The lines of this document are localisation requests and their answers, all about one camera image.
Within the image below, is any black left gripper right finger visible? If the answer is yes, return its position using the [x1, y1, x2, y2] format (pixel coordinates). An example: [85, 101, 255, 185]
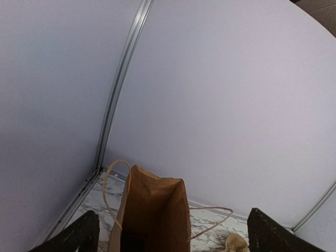
[247, 208, 324, 252]

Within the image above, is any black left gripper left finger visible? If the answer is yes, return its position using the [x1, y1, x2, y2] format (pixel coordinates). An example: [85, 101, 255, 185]
[29, 211, 100, 252]

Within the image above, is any brown paper bag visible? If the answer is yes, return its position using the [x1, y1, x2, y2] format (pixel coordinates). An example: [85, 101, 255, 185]
[107, 165, 194, 251]

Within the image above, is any right aluminium frame post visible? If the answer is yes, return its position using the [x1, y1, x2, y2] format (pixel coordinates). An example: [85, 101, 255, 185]
[291, 180, 336, 234]

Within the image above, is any left aluminium frame post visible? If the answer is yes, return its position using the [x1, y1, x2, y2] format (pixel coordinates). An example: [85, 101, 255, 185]
[36, 1, 154, 246]

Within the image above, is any aluminium frame post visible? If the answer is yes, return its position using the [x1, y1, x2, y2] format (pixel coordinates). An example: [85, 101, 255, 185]
[36, 1, 154, 246]
[291, 180, 336, 234]

